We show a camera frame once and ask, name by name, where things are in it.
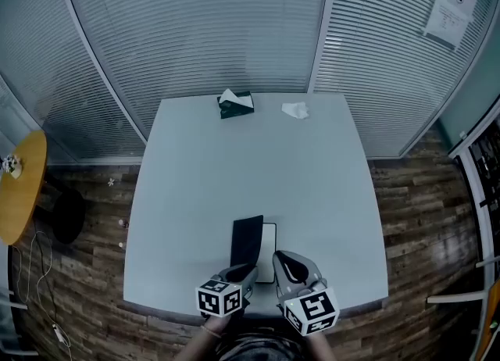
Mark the person's dark shorts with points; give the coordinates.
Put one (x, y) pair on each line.
(259, 349)

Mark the black metal rack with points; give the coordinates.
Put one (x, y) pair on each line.
(488, 168)

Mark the dark green tissue box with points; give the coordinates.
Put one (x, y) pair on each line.
(236, 108)

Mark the white metal frame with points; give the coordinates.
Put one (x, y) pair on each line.
(457, 297)

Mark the person's left forearm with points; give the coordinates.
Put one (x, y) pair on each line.
(203, 342)

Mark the person's right forearm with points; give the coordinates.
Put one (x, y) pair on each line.
(320, 347)

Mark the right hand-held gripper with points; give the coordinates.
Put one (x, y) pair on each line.
(312, 310)

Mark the small potted white flowers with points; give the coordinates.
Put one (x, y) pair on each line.
(11, 166)

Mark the small bottle with reddish label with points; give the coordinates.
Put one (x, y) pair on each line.
(123, 223)

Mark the black notebook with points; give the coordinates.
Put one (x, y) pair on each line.
(246, 238)

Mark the white power strip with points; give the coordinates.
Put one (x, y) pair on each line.
(59, 333)

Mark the white paper sheet with text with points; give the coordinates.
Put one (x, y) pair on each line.
(445, 23)

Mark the crumpled white tissue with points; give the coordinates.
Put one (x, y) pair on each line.
(295, 110)

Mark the small white flower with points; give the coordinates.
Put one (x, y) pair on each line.
(111, 182)

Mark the orange wooden board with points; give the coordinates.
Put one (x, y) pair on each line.
(490, 324)

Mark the round wooden side table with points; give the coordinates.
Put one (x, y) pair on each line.
(19, 195)

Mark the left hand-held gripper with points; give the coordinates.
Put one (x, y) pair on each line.
(218, 301)

